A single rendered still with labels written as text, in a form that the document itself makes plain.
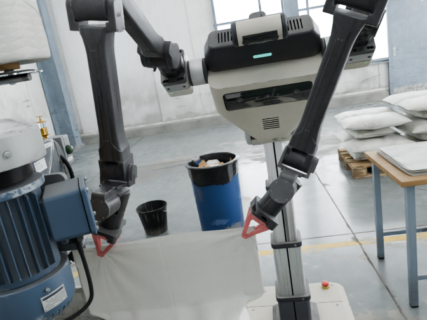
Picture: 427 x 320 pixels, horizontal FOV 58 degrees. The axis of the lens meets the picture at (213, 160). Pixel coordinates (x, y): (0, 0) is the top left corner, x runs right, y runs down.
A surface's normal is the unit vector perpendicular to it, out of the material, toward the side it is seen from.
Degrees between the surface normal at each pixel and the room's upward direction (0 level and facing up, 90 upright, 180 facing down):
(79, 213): 90
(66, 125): 90
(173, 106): 90
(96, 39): 99
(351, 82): 90
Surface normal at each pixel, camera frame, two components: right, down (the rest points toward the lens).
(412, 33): -0.07, 0.26
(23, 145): 0.92, -0.04
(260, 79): -0.20, -0.56
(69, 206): 0.33, 0.18
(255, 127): 0.01, 0.82
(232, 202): 0.54, 0.18
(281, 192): -0.32, 0.07
